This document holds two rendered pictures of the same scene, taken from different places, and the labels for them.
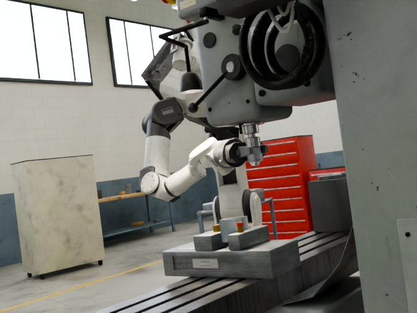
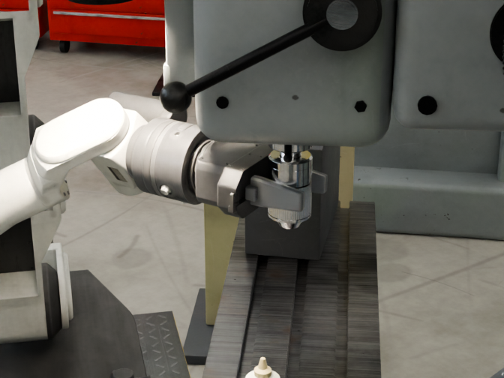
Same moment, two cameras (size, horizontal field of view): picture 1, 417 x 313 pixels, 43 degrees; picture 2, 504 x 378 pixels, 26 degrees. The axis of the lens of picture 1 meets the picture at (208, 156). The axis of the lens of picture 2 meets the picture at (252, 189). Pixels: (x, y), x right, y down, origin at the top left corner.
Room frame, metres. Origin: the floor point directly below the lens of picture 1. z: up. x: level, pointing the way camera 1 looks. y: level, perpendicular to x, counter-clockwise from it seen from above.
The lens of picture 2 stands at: (0.65, 0.50, 1.70)
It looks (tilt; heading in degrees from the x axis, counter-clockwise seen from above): 23 degrees down; 326
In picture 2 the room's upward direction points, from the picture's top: straight up
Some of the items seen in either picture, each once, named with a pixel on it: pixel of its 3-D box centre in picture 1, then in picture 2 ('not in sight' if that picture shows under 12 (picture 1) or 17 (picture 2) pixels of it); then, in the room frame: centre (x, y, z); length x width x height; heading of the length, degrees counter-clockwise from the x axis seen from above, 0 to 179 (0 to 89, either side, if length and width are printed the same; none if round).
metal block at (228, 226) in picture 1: (234, 228); not in sight; (1.41, -0.04, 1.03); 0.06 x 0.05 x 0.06; 143
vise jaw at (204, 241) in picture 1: (218, 238); not in sight; (1.44, 0.00, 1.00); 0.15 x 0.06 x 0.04; 143
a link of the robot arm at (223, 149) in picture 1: (237, 153); (217, 172); (1.60, -0.09, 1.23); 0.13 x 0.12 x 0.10; 116
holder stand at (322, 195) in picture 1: (340, 200); (294, 172); (1.97, -0.47, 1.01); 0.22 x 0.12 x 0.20; 134
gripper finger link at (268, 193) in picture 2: (244, 151); (274, 196); (1.51, -0.10, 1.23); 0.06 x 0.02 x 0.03; 26
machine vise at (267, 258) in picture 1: (228, 250); not in sight; (1.43, -0.02, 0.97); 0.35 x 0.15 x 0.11; 53
